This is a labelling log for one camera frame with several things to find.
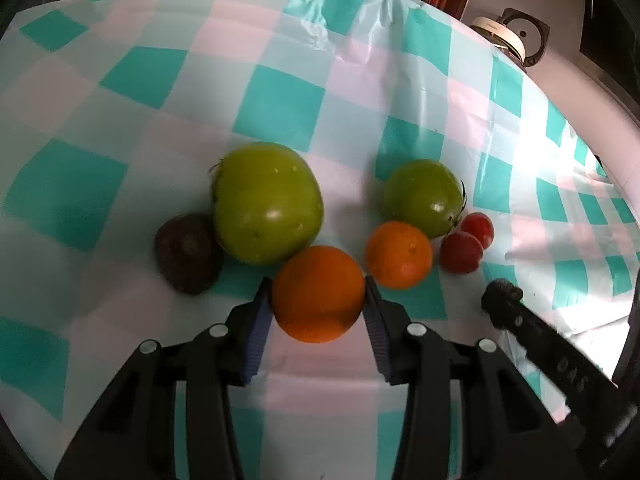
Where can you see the small green tomato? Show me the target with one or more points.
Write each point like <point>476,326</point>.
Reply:
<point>422,195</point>

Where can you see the large green tomato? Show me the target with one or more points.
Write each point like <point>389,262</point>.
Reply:
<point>267,202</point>

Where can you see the large orange mandarin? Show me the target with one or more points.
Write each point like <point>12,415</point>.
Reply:
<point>318,294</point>

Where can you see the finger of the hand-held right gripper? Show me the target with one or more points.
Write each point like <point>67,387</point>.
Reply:
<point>540,340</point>

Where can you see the red cherry tomato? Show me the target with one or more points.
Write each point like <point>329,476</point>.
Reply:
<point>461,252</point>
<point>479,226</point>

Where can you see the teal checkered tablecloth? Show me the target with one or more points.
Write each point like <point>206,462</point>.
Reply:
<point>150,110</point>

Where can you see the steel rice cooker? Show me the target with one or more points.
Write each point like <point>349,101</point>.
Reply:
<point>500,35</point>

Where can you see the dark purple passion fruit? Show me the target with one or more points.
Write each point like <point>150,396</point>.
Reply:
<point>187,255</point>

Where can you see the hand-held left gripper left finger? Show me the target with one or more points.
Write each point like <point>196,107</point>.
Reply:
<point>256,332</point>

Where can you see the small orange mandarin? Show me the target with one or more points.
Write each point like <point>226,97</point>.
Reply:
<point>399,255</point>

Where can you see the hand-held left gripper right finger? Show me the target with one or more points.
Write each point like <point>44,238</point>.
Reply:
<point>376,332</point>

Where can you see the black range hood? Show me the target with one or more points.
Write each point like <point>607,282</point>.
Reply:
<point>607,35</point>

